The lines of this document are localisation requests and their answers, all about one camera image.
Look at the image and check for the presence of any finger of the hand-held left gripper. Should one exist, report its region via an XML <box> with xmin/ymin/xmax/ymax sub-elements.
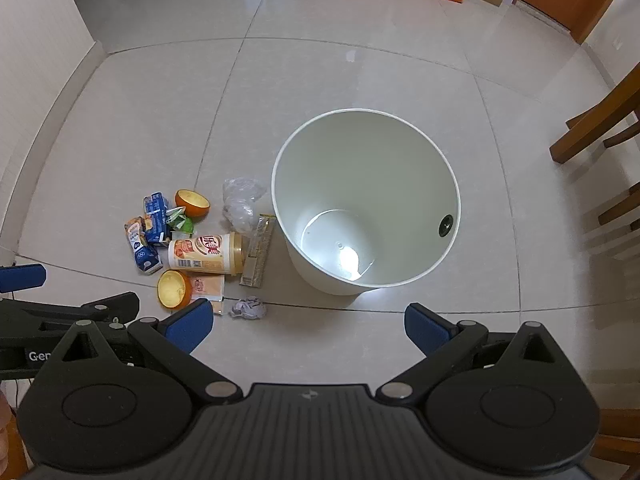
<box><xmin>0</xmin><ymin>264</ymin><xmax>47</xmax><ymax>292</ymax></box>
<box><xmin>0</xmin><ymin>291</ymin><xmax>141</xmax><ymax>333</ymax></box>

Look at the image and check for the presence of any person's left hand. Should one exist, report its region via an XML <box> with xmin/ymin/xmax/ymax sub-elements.
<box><xmin>0</xmin><ymin>392</ymin><xmax>28</xmax><ymax>480</ymax></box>

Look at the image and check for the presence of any white plastic trash bin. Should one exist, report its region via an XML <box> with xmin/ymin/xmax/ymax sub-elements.
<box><xmin>271</xmin><ymin>108</ymin><xmax>461</xmax><ymax>296</ymax></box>

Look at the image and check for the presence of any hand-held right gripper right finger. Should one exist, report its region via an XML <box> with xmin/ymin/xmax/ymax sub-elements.
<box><xmin>375</xmin><ymin>302</ymin><xmax>586</xmax><ymax>406</ymax></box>

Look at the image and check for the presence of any orange and white packet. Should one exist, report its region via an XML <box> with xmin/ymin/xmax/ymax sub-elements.
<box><xmin>187</xmin><ymin>274</ymin><xmax>227</xmax><ymax>317</ymax></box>

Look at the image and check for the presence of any crumpled paper ball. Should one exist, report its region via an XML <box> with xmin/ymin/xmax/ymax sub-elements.
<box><xmin>228</xmin><ymin>297</ymin><xmax>267</xmax><ymax>321</ymax></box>

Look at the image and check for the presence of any beige milk tea cup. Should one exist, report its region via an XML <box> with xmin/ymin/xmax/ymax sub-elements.
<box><xmin>167</xmin><ymin>232</ymin><xmax>244</xmax><ymax>276</ymax></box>

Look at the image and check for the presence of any brown stick wrapper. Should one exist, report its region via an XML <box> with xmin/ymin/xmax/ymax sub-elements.
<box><xmin>239</xmin><ymin>214</ymin><xmax>277</xmax><ymax>288</ymax></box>

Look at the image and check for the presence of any blue drink carton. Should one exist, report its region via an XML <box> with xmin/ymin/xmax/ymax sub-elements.
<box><xmin>142</xmin><ymin>191</ymin><xmax>171</xmax><ymax>216</ymax></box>
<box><xmin>144</xmin><ymin>208</ymin><xmax>173</xmax><ymax>247</ymax></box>
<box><xmin>124</xmin><ymin>216</ymin><xmax>163</xmax><ymax>275</ymax></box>

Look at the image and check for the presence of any clear plastic bag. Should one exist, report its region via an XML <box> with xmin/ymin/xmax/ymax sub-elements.
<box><xmin>222</xmin><ymin>176</ymin><xmax>267</xmax><ymax>233</ymax></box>

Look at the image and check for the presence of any green snack packet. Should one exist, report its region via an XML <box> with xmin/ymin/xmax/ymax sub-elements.
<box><xmin>166</xmin><ymin>206</ymin><xmax>195</xmax><ymax>240</ymax></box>

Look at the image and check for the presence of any orange peel half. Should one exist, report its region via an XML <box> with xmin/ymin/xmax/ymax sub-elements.
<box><xmin>174</xmin><ymin>189</ymin><xmax>211</xmax><ymax>219</ymax></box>
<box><xmin>157</xmin><ymin>270</ymin><xmax>193</xmax><ymax>309</ymax></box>

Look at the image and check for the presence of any wooden chair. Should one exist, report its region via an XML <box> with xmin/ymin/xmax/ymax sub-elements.
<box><xmin>549</xmin><ymin>62</ymin><xmax>640</xmax><ymax>233</ymax></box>
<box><xmin>595</xmin><ymin>407</ymin><xmax>640</xmax><ymax>480</ymax></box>

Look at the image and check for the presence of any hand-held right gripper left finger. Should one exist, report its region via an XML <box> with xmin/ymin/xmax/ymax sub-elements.
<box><xmin>37</xmin><ymin>299</ymin><xmax>246</xmax><ymax>406</ymax></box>

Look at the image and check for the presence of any wooden door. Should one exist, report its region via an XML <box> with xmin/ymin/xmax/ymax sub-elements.
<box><xmin>515</xmin><ymin>0</ymin><xmax>633</xmax><ymax>45</ymax></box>

